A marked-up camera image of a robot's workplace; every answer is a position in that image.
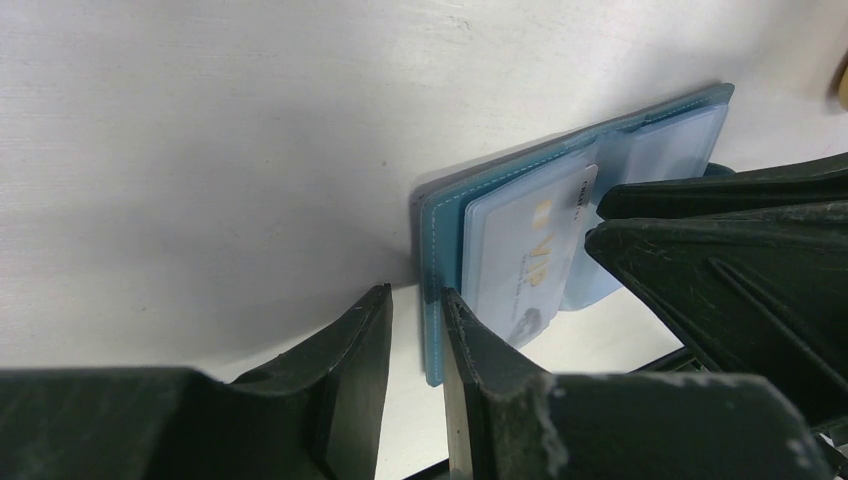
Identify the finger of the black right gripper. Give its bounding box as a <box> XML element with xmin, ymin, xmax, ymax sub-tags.
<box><xmin>597</xmin><ymin>153</ymin><xmax>847</xmax><ymax>220</ymax></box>
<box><xmin>585</xmin><ymin>201</ymin><xmax>847</xmax><ymax>428</ymax></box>

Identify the blue leather card holder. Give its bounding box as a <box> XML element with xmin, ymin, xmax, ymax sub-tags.
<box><xmin>419</xmin><ymin>83</ymin><xmax>734</xmax><ymax>387</ymax></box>

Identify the grey credit card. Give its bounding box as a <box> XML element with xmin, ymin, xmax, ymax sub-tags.
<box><xmin>463</xmin><ymin>165</ymin><xmax>598</xmax><ymax>347</ymax></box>

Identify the yellow oval tray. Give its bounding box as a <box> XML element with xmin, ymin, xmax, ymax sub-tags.
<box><xmin>829</xmin><ymin>55</ymin><xmax>847</xmax><ymax>111</ymax></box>

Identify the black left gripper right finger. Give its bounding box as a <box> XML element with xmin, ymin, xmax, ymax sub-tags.
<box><xmin>441</xmin><ymin>288</ymin><xmax>832</xmax><ymax>479</ymax></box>

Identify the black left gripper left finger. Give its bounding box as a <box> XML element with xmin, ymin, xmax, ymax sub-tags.
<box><xmin>1</xmin><ymin>284</ymin><xmax>392</xmax><ymax>479</ymax></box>

